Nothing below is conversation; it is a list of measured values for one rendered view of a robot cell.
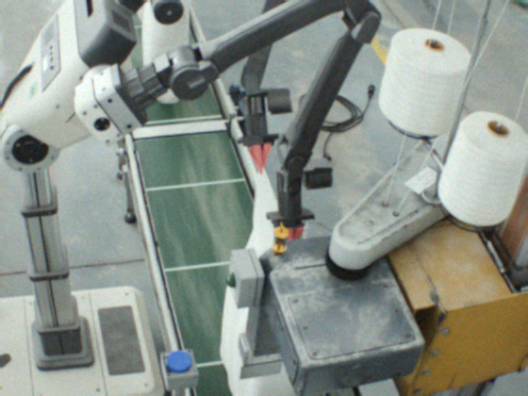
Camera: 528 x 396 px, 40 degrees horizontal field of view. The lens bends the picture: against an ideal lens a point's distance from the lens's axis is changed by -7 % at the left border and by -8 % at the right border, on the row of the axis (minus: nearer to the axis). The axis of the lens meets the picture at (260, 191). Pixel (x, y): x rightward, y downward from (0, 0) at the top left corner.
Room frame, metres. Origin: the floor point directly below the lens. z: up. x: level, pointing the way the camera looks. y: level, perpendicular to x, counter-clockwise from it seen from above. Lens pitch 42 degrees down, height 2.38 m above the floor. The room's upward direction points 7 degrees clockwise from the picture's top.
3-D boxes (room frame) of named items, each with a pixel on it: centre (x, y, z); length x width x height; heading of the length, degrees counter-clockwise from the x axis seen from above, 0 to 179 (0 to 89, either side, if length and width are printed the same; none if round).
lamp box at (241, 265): (0.98, 0.01, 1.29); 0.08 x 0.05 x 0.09; 20
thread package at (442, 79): (1.25, -0.29, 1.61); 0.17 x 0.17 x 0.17
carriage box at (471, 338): (1.07, -0.48, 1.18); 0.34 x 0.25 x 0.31; 110
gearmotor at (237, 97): (2.84, 0.13, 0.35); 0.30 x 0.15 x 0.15; 20
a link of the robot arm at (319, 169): (1.39, -0.10, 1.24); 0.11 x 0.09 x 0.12; 108
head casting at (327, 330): (0.93, -0.17, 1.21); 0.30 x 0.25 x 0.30; 20
